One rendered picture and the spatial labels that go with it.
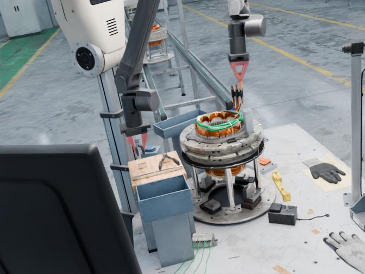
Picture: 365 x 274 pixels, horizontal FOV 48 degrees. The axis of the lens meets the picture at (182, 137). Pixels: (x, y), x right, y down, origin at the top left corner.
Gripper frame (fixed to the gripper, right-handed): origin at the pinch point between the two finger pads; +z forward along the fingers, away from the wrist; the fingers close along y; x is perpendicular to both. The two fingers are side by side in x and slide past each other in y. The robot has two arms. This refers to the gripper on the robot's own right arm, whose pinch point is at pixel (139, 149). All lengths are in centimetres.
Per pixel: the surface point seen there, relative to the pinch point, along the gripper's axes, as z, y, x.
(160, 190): 13.3, 4.0, -8.0
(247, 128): 3.0, 41.4, 5.3
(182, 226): 23.7, 8.5, -16.9
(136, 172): 9.4, -2.7, 2.2
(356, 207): 33, 72, -17
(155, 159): 9.1, 5.5, 9.1
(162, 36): 7, 57, 303
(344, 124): 108, 209, 213
